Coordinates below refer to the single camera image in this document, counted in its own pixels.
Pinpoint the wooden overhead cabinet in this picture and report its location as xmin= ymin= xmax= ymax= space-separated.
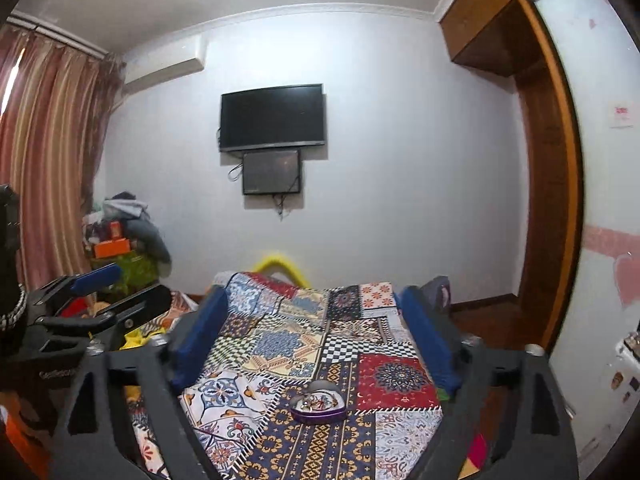
xmin=438 ymin=0 xmax=547 ymax=79

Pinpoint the black wall television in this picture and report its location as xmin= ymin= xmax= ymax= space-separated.
xmin=219 ymin=83 xmax=327 ymax=154

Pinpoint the orange box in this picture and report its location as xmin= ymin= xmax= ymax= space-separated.
xmin=93 ymin=240 xmax=134 ymax=260

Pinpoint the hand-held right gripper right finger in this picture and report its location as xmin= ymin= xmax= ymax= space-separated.
xmin=399 ymin=284 xmax=581 ymax=480

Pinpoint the black white braided cable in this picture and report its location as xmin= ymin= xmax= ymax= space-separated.
xmin=0 ymin=284 xmax=27 ymax=329

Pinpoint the white heart-print sliding door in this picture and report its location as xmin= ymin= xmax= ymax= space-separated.
xmin=530 ymin=0 xmax=640 ymax=461

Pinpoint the white air conditioner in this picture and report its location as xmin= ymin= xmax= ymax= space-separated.
xmin=121 ymin=35 xmax=207 ymax=95

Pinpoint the white suitcase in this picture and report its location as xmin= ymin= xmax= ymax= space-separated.
xmin=585 ymin=331 xmax=640 ymax=461

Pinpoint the colourful patchwork blanket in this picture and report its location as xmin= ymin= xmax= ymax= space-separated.
xmin=129 ymin=270 xmax=490 ymax=480

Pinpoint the purple heart-shaped jewelry box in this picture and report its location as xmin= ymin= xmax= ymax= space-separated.
xmin=289 ymin=380 xmax=348 ymax=426

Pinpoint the yellow cloth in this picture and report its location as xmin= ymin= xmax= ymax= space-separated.
xmin=120 ymin=327 xmax=169 ymax=352

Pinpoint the yellow padded tube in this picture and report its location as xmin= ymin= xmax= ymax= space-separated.
xmin=251 ymin=253 xmax=314 ymax=289

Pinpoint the white curtain rail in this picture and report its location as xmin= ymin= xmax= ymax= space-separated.
xmin=7 ymin=9 xmax=117 ymax=59

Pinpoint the small black wall monitor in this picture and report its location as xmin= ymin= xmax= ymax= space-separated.
xmin=242 ymin=148 xmax=303 ymax=196

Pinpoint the pile of clothes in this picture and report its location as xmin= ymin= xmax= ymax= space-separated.
xmin=82 ymin=192 xmax=174 ymax=282

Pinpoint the red and white sticker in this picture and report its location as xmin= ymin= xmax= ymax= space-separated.
xmin=608 ymin=102 xmax=636 ymax=129

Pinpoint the green box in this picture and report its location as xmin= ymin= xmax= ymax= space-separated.
xmin=99 ymin=255 xmax=162 ymax=292

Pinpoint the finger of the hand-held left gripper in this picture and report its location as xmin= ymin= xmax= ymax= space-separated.
xmin=36 ymin=263 xmax=123 ymax=312
xmin=42 ymin=282 xmax=174 ymax=347

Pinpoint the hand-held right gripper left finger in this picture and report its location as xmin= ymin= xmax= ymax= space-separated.
xmin=50 ymin=284 xmax=232 ymax=480

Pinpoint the striped pink curtain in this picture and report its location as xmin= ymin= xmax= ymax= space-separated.
xmin=0 ymin=24 xmax=127 ymax=302

